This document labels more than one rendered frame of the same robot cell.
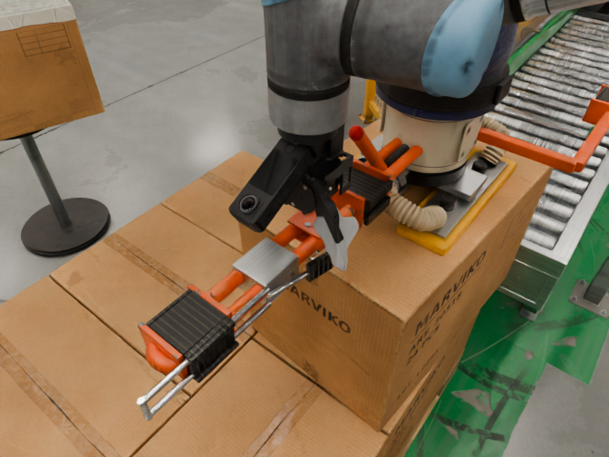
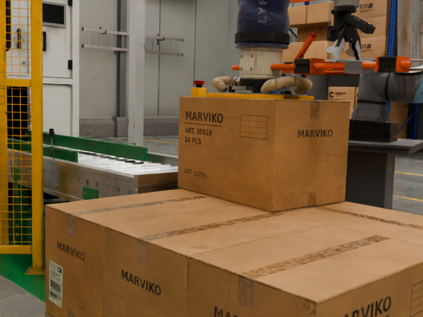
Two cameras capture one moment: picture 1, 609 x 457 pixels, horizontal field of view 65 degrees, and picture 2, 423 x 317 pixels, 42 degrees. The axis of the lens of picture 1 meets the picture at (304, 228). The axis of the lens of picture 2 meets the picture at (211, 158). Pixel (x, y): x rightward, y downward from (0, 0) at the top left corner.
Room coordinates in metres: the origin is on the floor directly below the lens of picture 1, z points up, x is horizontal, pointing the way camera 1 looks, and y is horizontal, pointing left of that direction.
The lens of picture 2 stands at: (0.63, 2.05, 0.94)
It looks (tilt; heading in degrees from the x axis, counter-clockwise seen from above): 6 degrees down; 279
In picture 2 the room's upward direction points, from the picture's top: 2 degrees clockwise
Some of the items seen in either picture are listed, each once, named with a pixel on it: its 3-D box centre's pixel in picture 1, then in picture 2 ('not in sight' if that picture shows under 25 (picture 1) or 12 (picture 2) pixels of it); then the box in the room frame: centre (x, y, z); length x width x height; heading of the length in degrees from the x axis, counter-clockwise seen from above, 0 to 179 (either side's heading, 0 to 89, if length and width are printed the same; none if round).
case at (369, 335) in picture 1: (394, 248); (259, 146); (0.80, -0.22, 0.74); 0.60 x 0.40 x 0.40; 137
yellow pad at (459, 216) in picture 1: (462, 189); (275, 93); (0.74, -0.31, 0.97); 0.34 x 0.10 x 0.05; 141
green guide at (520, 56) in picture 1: (530, 38); (8, 146); (2.46, -1.17, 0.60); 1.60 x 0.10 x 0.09; 142
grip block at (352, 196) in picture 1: (354, 191); (309, 66); (0.61, -0.08, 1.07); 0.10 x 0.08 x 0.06; 51
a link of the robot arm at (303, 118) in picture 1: (305, 101); (345, 2); (0.49, 0.00, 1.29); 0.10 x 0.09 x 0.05; 51
